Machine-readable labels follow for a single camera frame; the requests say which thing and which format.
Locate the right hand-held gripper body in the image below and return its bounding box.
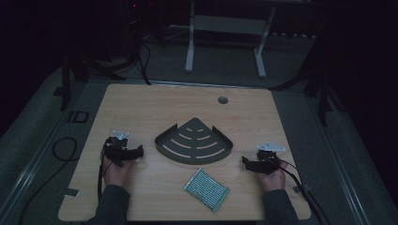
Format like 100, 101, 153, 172
256, 142, 286, 175

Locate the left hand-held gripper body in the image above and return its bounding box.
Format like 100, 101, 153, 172
102, 129, 130, 168

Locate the dark grey corner shelf tray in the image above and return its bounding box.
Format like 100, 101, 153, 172
154, 116, 235, 166

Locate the person's right hand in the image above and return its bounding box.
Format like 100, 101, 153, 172
257, 159, 288, 194

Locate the person's left hand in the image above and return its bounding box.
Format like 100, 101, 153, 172
102, 157, 136, 188

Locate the black tripod stand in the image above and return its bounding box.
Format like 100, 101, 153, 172
270, 62, 346, 128
59, 54, 128, 113

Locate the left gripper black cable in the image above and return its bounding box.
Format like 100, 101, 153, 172
97, 149, 109, 203

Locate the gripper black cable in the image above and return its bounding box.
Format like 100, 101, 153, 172
277, 158, 333, 225
97, 149, 109, 203

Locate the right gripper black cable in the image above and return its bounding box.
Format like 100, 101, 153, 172
277, 158, 333, 225

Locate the black cable on floor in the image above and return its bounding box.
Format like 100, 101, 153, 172
18, 136, 80, 225

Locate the white metal desk frame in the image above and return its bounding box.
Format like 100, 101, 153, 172
183, 0, 278, 80

